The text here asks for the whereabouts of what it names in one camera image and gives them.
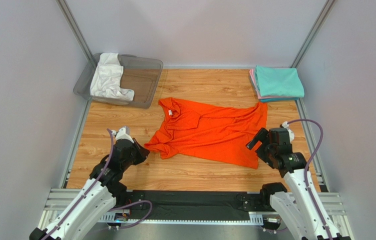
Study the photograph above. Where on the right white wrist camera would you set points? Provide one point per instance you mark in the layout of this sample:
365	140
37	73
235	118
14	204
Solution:
286	126

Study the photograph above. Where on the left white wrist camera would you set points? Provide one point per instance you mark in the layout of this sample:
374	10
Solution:
122	134

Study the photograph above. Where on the orange t shirt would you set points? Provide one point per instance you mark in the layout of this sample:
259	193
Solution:
208	132

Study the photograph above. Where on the dark teal folded t shirt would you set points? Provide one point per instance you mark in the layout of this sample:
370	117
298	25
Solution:
278	99

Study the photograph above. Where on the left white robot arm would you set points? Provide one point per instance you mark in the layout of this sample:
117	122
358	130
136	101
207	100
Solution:
101	192

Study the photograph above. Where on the white t shirt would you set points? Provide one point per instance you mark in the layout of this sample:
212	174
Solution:
106	81

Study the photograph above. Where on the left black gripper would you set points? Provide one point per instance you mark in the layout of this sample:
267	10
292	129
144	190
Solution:
143	152

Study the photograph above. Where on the corner aluminium post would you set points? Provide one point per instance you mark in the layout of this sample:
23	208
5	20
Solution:
320	20
68	15

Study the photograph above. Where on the clear plastic bin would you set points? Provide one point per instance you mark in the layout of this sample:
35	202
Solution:
140	74

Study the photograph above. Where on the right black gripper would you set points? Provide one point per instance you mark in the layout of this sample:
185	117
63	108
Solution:
260	146

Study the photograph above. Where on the right corner aluminium post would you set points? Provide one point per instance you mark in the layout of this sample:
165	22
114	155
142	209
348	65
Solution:
320	20

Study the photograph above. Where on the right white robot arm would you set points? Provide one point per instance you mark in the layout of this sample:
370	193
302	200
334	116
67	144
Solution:
296	200

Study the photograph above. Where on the left corner aluminium post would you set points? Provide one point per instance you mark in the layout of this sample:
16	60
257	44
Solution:
68	15

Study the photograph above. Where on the pink folded t shirt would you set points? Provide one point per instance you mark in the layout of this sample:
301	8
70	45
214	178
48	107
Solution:
255	87

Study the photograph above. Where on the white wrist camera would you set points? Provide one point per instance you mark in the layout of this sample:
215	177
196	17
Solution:
286	126
122	134

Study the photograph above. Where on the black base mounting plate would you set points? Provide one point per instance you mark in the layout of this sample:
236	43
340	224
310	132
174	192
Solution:
198	205

